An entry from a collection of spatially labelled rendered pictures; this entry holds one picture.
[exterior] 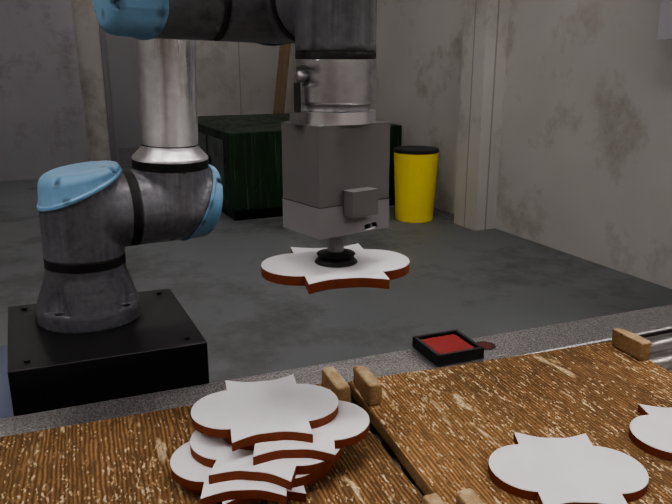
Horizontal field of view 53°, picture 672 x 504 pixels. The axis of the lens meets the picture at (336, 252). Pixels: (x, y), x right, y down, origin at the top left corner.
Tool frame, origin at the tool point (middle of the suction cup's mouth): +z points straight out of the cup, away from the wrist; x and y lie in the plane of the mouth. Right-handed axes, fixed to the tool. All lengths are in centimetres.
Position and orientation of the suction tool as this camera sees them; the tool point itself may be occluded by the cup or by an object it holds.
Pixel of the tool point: (335, 272)
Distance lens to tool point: 68.4
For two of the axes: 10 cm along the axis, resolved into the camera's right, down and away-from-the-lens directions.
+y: 8.0, -1.6, 5.8
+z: 0.0, 9.6, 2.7
